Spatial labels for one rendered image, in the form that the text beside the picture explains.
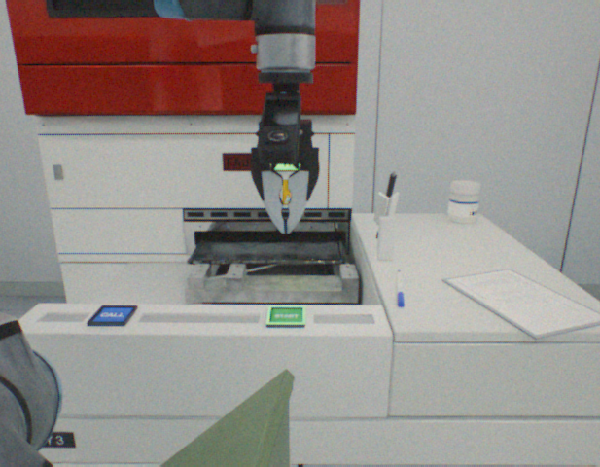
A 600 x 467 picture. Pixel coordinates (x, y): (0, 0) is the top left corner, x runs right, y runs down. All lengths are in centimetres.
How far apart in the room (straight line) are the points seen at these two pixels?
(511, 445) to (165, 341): 54
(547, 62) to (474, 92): 42
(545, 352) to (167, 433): 57
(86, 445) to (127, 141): 75
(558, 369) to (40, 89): 121
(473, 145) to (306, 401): 232
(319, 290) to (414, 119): 190
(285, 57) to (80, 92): 76
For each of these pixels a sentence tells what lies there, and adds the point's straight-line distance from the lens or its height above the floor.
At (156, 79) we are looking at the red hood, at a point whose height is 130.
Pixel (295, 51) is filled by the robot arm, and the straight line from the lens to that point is 59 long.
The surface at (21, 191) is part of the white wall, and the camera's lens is 322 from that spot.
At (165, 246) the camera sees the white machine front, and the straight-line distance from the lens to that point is 132.
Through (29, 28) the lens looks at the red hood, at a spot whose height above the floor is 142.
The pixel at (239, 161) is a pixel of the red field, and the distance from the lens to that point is 122.
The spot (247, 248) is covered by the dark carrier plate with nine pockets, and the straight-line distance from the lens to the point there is 116.
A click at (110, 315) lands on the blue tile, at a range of 75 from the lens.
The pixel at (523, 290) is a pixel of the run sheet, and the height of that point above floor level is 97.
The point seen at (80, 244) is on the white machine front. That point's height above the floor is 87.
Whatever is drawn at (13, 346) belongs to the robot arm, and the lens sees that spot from 52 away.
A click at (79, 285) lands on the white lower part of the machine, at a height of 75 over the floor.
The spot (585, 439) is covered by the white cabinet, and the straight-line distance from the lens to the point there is 87.
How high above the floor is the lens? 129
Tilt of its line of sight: 18 degrees down
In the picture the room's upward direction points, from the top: straight up
